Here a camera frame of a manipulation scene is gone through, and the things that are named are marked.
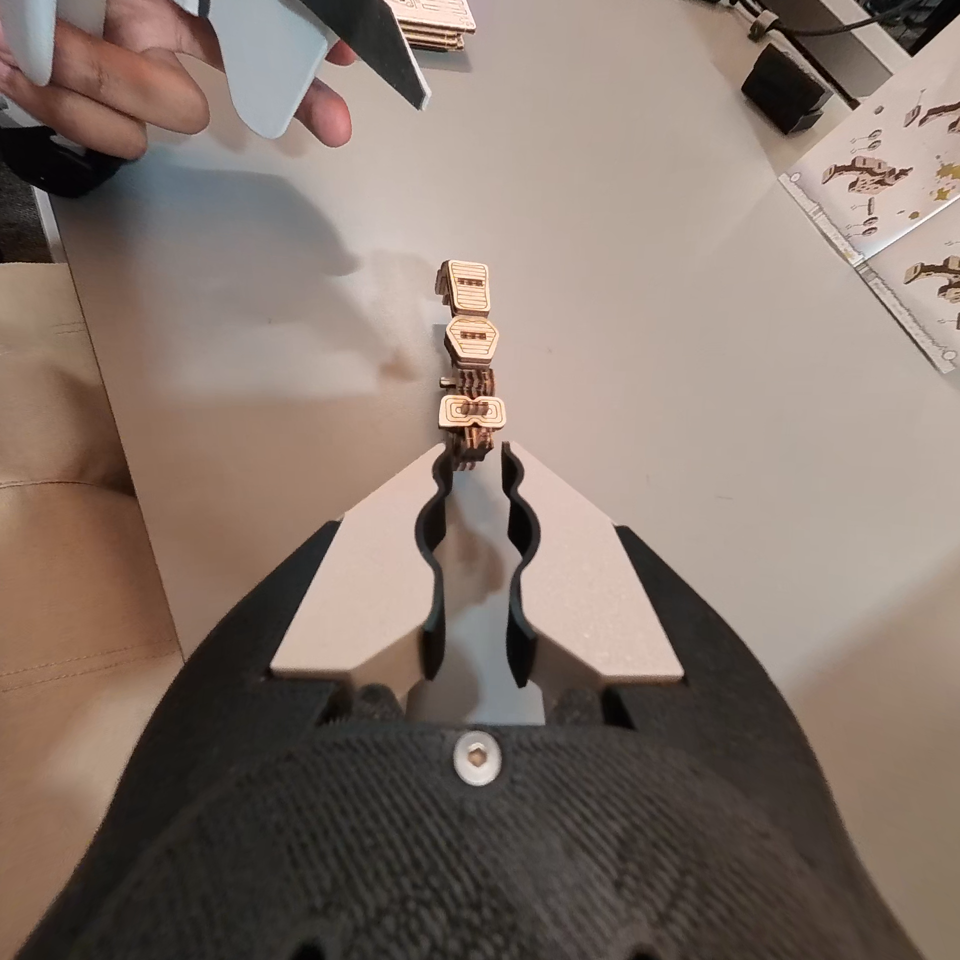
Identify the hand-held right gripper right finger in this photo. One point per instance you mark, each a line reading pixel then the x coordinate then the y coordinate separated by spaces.
pixel 592 592

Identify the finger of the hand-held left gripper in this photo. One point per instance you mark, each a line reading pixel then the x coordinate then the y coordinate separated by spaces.
pixel 375 45
pixel 270 67

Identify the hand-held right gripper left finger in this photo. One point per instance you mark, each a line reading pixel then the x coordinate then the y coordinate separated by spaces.
pixel 360 585

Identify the wooden puzzle model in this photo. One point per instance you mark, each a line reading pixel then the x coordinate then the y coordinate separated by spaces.
pixel 469 285

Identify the grey desk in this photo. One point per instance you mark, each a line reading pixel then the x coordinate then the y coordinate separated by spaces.
pixel 637 300

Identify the person's left hand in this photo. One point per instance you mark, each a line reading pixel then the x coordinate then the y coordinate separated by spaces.
pixel 112 97

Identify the stack of wooden puzzle sheets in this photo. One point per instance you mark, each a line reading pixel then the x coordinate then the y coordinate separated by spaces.
pixel 439 22

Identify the beige leather seat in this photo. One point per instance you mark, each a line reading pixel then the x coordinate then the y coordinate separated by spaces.
pixel 60 525

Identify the black foam block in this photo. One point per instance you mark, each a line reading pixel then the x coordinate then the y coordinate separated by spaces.
pixel 784 82

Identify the printed instruction sheet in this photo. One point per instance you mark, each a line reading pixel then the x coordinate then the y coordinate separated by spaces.
pixel 885 217

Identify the white stand base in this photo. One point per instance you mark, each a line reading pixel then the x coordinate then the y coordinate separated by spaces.
pixel 862 45

